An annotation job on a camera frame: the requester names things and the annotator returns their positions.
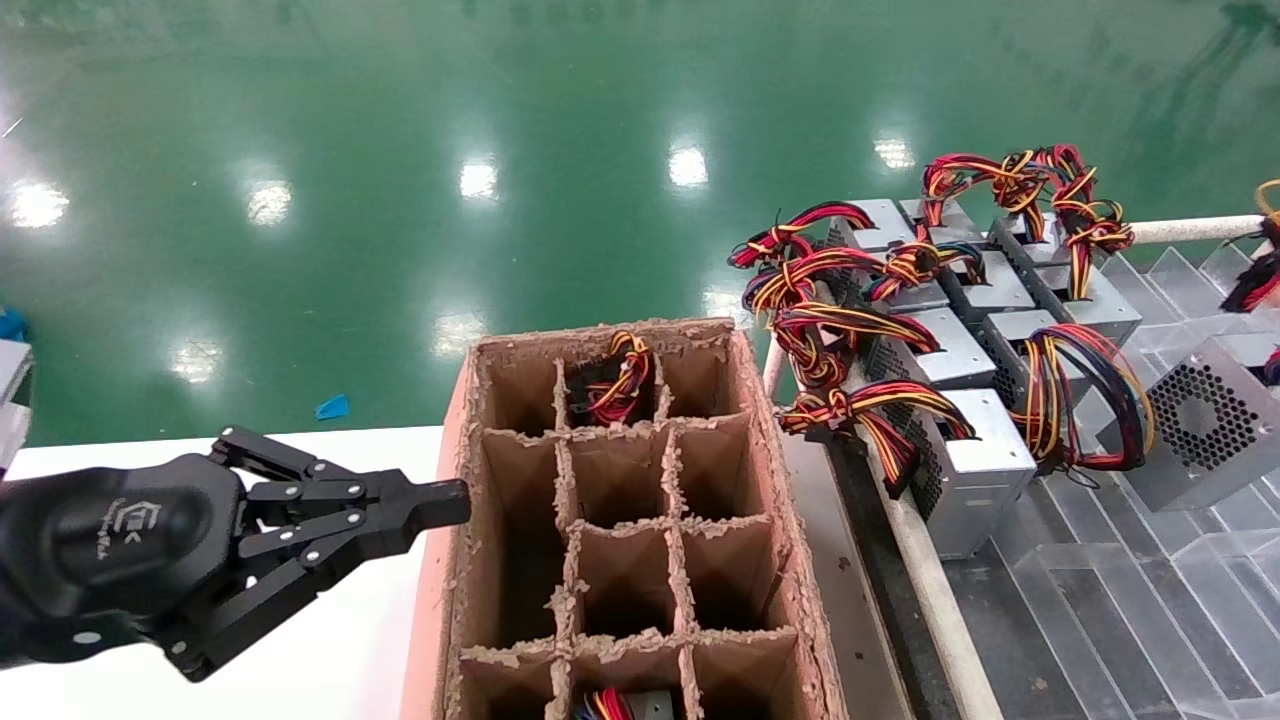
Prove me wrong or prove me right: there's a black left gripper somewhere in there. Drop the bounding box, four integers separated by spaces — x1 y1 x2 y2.
0 427 471 683

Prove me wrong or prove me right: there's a brown cardboard box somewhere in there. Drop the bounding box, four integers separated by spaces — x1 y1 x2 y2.
400 317 843 720

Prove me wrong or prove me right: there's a cardboard divider grid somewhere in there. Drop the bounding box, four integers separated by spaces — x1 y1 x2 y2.
480 385 801 720

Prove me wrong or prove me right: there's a black foam strip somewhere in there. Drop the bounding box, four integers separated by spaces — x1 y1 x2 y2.
828 440 963 720

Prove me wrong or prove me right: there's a clear acrylic compartment tray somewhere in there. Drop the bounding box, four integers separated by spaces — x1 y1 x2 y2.
945 240 1280 720

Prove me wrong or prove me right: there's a red yellow blue wire bundle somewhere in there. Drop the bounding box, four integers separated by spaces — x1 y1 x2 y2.
575 686 638 720
1015 325 1156 473

